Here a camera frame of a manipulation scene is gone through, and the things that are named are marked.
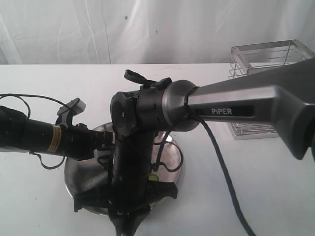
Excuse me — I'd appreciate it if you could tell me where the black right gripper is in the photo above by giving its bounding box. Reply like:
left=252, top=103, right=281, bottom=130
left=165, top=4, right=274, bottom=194
left=73, top=157, right=178, bottom=236

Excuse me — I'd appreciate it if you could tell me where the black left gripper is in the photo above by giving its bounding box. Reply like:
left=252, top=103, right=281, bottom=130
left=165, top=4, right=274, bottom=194
left=61, top=126, right=114, bottom=161

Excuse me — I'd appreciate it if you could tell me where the green cucumber piece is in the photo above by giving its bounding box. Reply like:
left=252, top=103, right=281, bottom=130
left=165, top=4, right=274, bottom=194
left=149, top=174, right=159, bottom=181

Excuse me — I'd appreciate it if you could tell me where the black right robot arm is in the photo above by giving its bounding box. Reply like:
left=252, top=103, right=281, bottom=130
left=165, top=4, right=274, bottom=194
left=73, top=59, right=315, bottom=236

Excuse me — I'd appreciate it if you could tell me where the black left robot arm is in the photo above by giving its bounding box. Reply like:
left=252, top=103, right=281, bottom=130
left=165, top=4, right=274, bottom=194
left=0, top=106, right=114, bottom=161

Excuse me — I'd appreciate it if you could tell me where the round steel plate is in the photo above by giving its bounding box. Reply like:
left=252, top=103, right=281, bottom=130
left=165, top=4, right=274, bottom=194
left=64, top=122, right=184, bottom=216

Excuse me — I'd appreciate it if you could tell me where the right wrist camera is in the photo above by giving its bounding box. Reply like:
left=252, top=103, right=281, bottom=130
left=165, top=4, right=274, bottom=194
left=94, top=149, right=113, bottom=169

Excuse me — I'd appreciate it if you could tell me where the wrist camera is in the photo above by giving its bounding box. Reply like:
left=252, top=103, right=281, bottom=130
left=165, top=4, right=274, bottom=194
left=57, top=98, right=86, bottom=116
left=94, top=149, right=113, bottom=169

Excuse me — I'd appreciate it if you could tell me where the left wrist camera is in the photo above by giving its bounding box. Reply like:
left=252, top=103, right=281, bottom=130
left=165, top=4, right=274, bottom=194
left=57, top=98, right=86, bottom=116

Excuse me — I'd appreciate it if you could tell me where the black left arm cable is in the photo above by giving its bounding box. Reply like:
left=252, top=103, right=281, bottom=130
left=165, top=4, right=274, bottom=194
left=0, top=93, right=68, bottom=170

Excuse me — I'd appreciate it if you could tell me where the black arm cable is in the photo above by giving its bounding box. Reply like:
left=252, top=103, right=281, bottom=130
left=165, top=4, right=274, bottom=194
left=97, top=69, right=256, bottom=236
left=0, top=93, right=68, bottom=170

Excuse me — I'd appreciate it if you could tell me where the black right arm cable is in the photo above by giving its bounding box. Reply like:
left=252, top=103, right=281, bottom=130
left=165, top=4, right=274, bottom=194
left=97, top=69, right=256, bottom=236

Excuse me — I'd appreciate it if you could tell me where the steel wire utensil rack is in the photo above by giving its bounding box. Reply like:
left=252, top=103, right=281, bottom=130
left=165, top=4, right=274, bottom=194
left=227, top=39, right=313, bottom=141

